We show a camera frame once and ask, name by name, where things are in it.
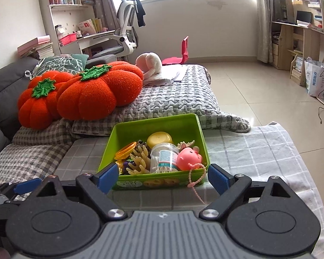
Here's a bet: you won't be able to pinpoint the purple toy grapes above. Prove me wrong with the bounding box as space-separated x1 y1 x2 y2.
123 158 136 172

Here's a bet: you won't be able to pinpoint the pink pig toy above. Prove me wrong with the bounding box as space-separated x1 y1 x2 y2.
176 147 206 204

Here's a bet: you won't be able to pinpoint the clear cotton swab jar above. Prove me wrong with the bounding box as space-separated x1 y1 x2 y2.
150 143 179 173

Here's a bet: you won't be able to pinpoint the yellow toy pot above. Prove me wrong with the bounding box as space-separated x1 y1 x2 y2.
147 132 173 149

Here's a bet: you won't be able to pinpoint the beige starfish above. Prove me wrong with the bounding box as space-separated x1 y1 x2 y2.
177 140 195 151

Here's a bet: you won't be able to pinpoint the grey checked bed sheet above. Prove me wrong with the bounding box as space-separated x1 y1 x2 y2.
55 122 324 258

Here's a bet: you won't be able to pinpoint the grey knitted blanket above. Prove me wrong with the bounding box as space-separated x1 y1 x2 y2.
0 64 251 184

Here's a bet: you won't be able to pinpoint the orange toy lid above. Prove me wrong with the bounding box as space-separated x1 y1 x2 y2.
114 142 137 160

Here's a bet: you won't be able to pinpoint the beige coral toy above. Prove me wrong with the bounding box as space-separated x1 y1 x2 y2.
127 144 151 175

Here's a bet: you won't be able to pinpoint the green plastic bin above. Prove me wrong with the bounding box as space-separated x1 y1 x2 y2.
98 114 210 190

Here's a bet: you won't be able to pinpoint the small orange pumpkin pillow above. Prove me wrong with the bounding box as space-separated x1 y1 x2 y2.
17 70 73 130

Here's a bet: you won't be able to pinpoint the large orange pumpkin pillow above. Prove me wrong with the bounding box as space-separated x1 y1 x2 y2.
57 62 144 120

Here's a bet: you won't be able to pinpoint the dark grey sofa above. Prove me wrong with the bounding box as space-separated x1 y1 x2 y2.
0 57 38 152

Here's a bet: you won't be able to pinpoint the teal leaf pattern pillow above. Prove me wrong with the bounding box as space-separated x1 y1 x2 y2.
32 54 89 77

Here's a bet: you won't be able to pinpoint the pink white plush toy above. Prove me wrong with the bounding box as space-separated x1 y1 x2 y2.
135 52 162 80

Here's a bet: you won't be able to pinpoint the red small chair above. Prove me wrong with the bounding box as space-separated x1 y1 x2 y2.
161 36 190 66

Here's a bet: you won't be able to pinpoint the white paper shopping bag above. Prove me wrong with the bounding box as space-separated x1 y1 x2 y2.
304 57 324 99

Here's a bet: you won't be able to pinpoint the stack of books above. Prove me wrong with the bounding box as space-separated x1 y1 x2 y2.
17 35 54 60

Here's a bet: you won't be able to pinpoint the pink storage basket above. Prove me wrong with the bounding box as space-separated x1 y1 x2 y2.
59 33 77 46

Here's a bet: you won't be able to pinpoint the white office chair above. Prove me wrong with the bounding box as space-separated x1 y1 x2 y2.
92 0 146 60

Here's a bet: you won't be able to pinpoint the wooden desk shelf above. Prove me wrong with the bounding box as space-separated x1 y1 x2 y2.
272 0 324 86

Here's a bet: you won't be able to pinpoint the grey curtain left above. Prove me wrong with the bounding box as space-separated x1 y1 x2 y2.
94 0 120 30

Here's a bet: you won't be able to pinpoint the grey curtain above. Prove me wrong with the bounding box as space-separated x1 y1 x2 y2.
256 0 273 63
94 0 120 30

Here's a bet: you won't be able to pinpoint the white bookshelf desk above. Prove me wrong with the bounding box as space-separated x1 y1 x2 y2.
39 0 109 55

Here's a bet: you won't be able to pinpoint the grey curtain right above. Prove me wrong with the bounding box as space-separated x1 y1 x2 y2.
256 0 273 63

